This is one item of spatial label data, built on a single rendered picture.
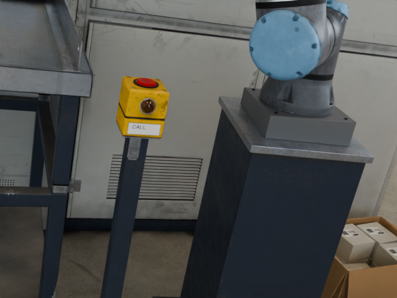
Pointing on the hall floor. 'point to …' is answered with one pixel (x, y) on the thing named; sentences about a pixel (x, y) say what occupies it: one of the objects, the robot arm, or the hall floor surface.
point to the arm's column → (267, 222)
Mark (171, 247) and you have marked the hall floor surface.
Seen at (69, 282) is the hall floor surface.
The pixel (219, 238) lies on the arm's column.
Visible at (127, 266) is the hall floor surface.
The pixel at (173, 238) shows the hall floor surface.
